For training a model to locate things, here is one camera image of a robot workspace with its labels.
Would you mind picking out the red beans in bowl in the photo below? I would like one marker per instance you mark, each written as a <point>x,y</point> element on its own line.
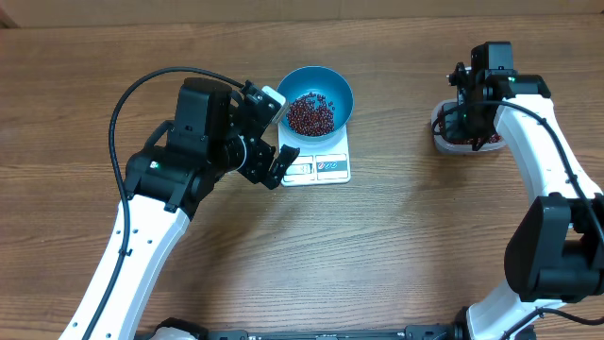
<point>311,115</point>

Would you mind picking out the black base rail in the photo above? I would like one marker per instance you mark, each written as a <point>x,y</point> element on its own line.
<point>173,328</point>

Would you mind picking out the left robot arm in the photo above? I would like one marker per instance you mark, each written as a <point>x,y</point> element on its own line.
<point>216,130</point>

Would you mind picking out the blue bowl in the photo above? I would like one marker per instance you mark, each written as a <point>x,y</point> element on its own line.
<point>324,81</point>

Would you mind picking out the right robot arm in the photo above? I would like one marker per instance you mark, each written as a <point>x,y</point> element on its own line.
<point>555,256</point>

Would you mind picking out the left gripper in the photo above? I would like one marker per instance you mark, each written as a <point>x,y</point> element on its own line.
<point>263,155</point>

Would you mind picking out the clear plastic food container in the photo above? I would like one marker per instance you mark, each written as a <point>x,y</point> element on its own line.
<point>446,135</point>

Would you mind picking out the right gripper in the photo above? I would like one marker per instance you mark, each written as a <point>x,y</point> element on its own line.
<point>452,129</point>

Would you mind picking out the white digital kitchen scale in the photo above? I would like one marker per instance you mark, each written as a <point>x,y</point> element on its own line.
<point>323,160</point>

